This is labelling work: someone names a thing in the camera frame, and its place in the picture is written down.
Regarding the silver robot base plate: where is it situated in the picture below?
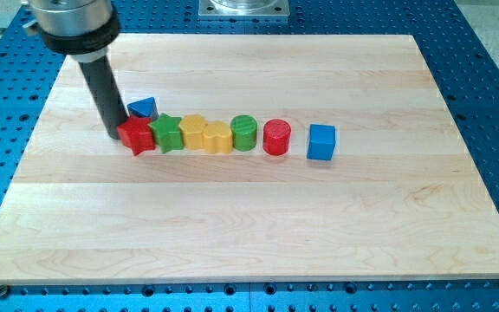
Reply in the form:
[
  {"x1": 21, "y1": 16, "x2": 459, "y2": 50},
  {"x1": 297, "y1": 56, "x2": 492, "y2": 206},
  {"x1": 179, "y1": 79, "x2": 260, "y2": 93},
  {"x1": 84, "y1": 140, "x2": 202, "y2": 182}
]
[{"x1": 198, "y1": 0, "x2": 290, "y2": 18}]

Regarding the blue perforated metal table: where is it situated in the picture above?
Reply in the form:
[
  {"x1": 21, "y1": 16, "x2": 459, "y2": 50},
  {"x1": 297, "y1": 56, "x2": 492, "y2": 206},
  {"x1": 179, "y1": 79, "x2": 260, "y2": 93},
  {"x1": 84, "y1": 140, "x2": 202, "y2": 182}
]
[{"x1": 0, "y1": 1, "x2": 499, "y2": 311}]

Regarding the green cylinder block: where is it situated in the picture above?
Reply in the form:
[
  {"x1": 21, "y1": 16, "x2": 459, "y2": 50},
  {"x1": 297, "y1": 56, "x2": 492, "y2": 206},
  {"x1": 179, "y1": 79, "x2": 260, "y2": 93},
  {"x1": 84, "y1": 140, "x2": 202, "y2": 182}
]
[{"x1": 230, "y1": 115, "x2": 257, "y2": 152}]

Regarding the blue cube block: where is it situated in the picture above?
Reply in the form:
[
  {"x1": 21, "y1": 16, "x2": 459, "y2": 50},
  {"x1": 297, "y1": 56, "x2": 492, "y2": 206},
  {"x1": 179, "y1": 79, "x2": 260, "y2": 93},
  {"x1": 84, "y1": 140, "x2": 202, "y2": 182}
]
[{"x1": 307, "y1": 124, "x2": 336, "y2": 161}]

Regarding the green star block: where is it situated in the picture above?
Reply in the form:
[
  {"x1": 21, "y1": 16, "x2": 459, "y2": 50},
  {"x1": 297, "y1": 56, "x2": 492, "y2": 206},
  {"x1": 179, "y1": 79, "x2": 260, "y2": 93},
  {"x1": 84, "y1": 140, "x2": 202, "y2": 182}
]
[{"x1": 148, "y1": 114, "x2": 184, "y2": 153}]

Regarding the red cylinder block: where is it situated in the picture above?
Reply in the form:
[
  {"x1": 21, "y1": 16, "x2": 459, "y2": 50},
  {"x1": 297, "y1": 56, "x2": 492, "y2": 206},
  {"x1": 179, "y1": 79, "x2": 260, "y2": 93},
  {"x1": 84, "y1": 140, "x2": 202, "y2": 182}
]
[{"x1": 262, "y1": 119, "x2": 291, "y2": 156}]

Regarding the yellow hexagon block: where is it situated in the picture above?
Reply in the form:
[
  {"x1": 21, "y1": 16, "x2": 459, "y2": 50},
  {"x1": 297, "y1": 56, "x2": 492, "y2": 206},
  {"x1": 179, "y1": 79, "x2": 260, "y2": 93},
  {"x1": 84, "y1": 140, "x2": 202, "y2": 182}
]
[{"x1": 178, "y1": 114, "x2": 207, "y2": 150}]

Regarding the light wooden board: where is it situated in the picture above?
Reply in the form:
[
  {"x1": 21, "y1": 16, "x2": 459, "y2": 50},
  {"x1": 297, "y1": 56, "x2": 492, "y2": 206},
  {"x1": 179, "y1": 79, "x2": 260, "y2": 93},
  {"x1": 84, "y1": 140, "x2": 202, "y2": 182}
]
[{"x1": 0, "y1": 34, "x2": 499, "y2": 285}]

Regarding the yellow heart block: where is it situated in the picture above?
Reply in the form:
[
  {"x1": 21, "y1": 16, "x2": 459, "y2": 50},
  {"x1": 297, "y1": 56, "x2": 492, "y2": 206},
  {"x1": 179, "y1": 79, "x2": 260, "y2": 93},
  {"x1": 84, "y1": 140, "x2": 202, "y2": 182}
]
[{"x1": 203, "y1": 121, "x2": 233, "y2": 154}]

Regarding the red star block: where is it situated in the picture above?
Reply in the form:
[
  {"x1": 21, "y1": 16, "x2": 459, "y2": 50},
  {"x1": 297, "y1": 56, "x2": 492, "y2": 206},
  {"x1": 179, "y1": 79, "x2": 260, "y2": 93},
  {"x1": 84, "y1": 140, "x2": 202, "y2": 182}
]
[{"x1": 116, "y1": 115, "x2": 155, "y2": 156}]

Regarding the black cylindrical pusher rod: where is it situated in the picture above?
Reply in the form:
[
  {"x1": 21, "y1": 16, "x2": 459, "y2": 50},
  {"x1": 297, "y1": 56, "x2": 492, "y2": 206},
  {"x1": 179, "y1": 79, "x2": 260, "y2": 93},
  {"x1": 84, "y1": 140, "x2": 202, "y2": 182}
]
[{"x1": 79, "y1": 55, "x2": 128, "y2": 140}]

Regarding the blue triangle block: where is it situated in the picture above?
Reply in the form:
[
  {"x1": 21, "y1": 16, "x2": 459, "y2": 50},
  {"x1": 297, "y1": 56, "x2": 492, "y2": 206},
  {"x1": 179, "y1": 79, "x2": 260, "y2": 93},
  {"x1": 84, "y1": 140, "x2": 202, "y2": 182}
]
[{"x1": 126, "y1": 97, "x2": 159, "y2": 120}]

